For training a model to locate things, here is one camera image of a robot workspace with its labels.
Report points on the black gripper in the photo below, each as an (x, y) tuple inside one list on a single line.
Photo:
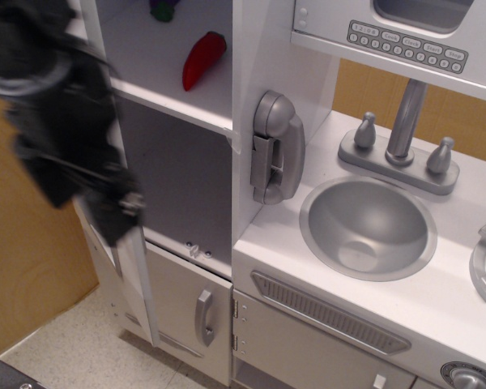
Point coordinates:
[(63, 108)]

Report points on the white fridge door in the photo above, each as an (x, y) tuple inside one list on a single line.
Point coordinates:
[(122, 269)]

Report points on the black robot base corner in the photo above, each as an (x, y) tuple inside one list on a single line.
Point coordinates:
[(11, 378)]

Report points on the purple toy eggplant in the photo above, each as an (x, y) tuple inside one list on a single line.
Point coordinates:
[(163, 10)]

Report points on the red toy chili pepper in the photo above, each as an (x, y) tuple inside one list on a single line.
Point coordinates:
[(205, 53)]

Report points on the light wooden board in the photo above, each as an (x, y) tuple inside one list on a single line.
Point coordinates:
[(45, 265)]

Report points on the white lower freezer door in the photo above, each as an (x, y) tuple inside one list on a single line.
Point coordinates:
[(178, 273)]

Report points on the white toy kitchen cabinet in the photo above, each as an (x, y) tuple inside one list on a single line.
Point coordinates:
[(192, 150)]

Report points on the silver vent grille panel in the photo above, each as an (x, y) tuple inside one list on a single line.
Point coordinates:
[(329, 316)]

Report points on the silver round sink bowl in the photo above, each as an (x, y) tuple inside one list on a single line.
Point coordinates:
[(368, 229)]

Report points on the white oven door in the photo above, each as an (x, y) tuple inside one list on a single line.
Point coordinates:
[(277, 350)]

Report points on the silver toy faucet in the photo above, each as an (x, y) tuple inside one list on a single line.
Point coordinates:
[(394, 156)]

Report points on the white toy microwave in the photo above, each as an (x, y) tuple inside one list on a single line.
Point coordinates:
[(438, 42)]

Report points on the brown cardboard backing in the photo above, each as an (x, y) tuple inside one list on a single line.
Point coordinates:
[(362, 88)]

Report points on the silver oven knob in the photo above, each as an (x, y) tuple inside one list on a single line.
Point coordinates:
[(462, 375)]

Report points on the silver toy wall phone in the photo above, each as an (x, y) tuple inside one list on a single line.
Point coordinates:
[(278, 154)]

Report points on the silver lower door handle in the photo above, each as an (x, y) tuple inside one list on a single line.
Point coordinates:
[(205, 333)]

